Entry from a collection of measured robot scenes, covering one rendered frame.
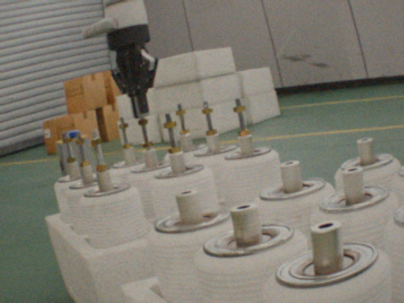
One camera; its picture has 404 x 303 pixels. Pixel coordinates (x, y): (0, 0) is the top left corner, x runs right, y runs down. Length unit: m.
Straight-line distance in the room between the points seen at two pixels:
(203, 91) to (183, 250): 3.20
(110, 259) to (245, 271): 0.40
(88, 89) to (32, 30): 2.36
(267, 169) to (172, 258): 0.40
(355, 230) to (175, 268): 0.18
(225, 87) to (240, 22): 3.24
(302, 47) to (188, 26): 1.67
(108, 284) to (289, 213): 0.32
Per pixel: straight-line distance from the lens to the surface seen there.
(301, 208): 0.60
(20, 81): 6.84
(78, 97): 4.97
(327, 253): 0.37
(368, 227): 0.50
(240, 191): 0.93
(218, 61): 3.88
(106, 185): 0.87
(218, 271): 0.45
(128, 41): 0.98
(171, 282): 0.57
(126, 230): 0.85
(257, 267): 0.44
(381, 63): 6.21
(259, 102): 4.14
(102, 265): 0.81
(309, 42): 6.59
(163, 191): 0.88
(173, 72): 3.83
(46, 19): 7.24
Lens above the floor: 0.39
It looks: 7 degrees down
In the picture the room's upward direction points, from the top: 11 degrees counter-clockwise
